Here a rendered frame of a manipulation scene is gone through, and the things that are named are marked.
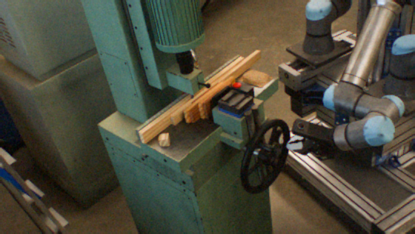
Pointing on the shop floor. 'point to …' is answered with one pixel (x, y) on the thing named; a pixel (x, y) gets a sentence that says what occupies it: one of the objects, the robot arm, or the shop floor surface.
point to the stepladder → (48, 223)
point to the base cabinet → (192, 200)
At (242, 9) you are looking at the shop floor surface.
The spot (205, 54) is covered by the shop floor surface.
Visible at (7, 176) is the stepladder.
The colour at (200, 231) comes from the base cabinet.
